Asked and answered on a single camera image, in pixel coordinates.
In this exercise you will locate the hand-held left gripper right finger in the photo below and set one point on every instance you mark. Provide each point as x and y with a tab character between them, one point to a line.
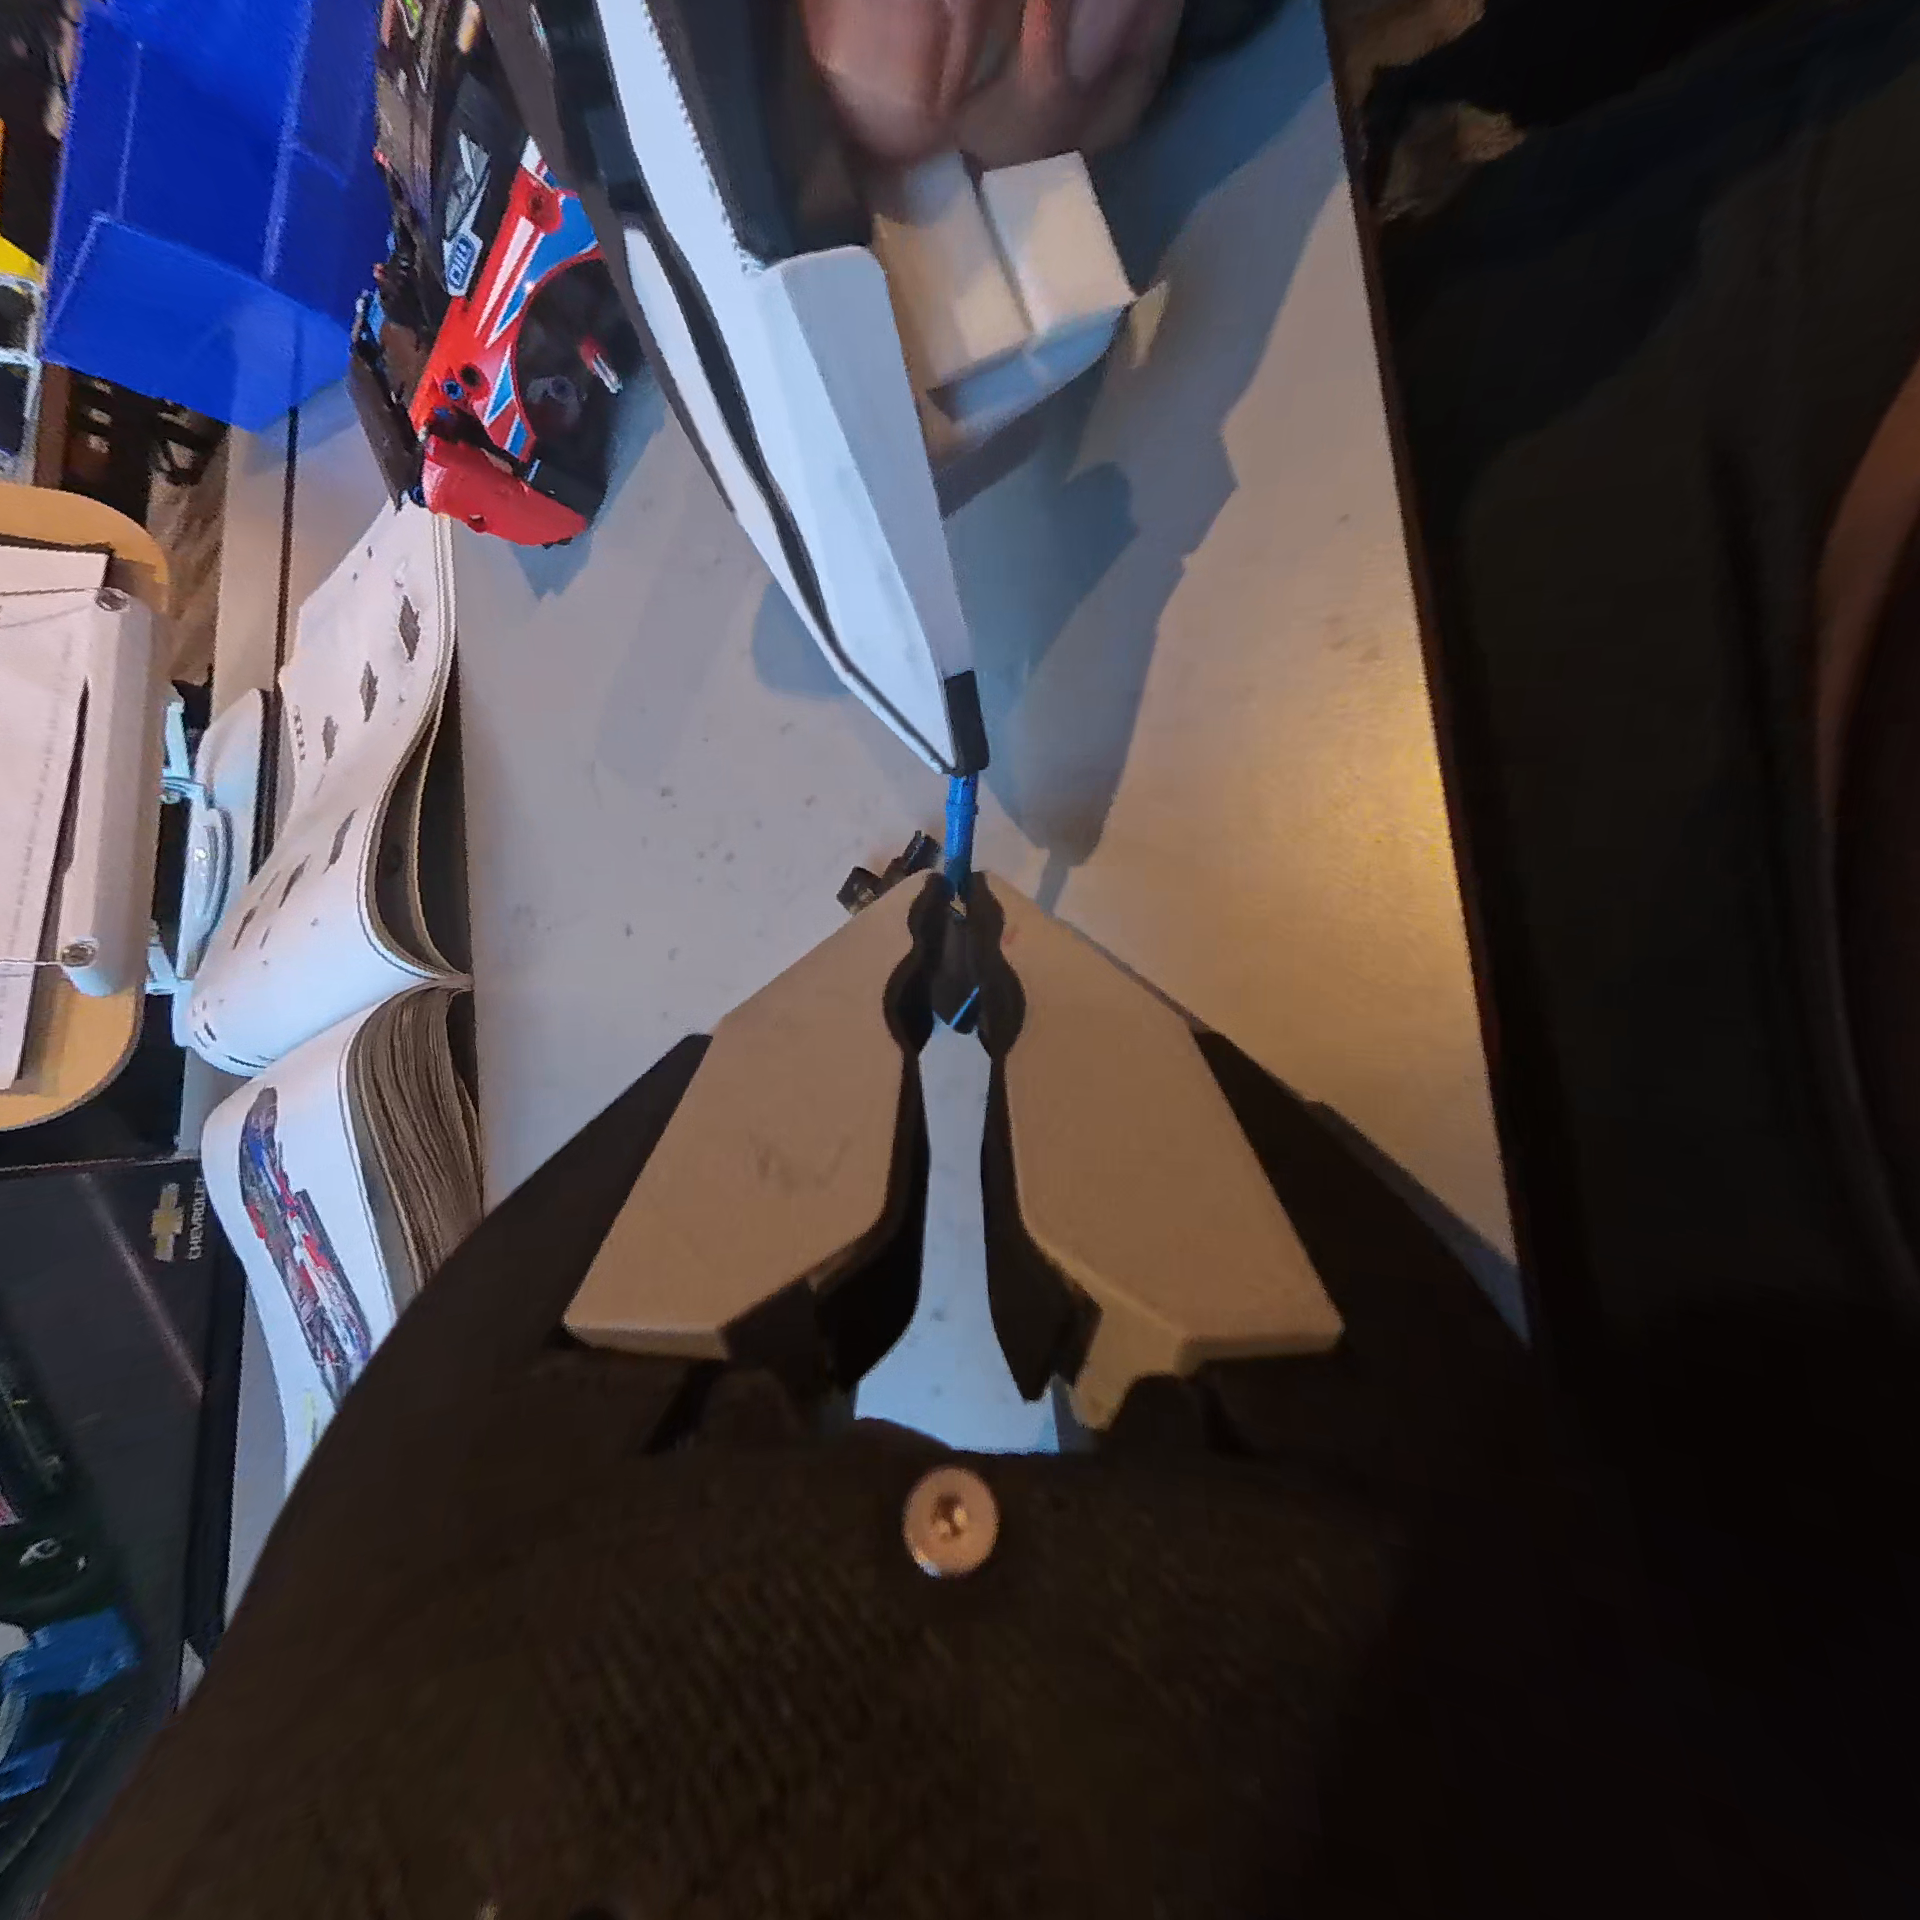
1155	1184

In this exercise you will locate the white plastic device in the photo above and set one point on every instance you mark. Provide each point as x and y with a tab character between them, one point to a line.
217	840

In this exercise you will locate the blue plastic bin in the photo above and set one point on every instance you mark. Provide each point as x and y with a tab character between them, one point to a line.
210	224

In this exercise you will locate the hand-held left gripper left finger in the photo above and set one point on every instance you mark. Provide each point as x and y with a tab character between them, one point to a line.
764	1170

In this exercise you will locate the wooden board with paper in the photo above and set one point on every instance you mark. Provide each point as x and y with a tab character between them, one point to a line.
60	750

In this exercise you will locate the black cardboard box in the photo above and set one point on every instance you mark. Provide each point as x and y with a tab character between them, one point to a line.
106	1350

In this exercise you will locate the black beam assembly blue pins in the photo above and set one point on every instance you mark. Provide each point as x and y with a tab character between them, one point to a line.
954	961

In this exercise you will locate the red toy brick car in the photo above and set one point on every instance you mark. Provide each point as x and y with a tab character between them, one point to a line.
495	376

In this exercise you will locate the person's right hand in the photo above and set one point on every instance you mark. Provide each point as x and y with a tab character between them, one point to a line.
930	75

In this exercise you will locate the open instruction booklet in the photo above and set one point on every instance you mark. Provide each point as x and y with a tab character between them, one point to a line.
346	779

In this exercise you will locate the light grey desk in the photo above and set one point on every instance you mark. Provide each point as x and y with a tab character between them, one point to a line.
1200	750

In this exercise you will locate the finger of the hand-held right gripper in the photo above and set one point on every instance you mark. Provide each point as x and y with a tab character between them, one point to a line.
855	451

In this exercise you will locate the blue axle pin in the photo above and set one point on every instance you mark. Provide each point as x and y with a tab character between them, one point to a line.
959	826

